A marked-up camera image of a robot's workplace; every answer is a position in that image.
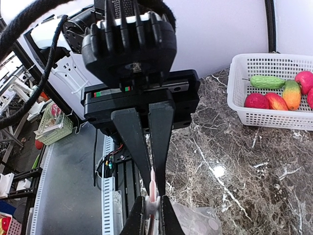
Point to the left black frame post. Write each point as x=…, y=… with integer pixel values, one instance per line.
x=271, y=25

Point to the dark red toy fruit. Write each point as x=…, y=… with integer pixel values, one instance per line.
x=257, y=101

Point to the red toy orange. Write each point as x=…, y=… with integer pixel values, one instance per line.
x=310, y=98

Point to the red orange toy mango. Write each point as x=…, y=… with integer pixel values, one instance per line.
x=276, y=102

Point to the green toy cucumber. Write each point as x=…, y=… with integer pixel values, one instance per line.
x=266, y=82

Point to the white perforated plastic basket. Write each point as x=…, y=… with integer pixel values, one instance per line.
x=284, y=66

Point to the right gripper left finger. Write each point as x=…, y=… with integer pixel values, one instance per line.
x=135, y=223

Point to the black front frame rail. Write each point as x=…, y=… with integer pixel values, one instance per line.
x=126, y=184

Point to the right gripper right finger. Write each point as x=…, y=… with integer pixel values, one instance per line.
x=169, y=224

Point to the red toy apple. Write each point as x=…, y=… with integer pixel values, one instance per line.
x=305, y=80

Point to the white slotted cable duct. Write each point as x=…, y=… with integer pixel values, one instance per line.
x=70, y=201

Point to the clear dotted zip top bag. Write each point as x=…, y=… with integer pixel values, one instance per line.
x=198, y=221

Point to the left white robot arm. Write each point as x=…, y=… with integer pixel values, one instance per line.
x=69, y=67

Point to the green storage basket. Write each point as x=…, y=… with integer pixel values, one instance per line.
x=54, y=125

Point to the green orange toy mango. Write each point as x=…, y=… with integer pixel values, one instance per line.
x=292, y=94

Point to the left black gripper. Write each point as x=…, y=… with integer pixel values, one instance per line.
x=130, y=46

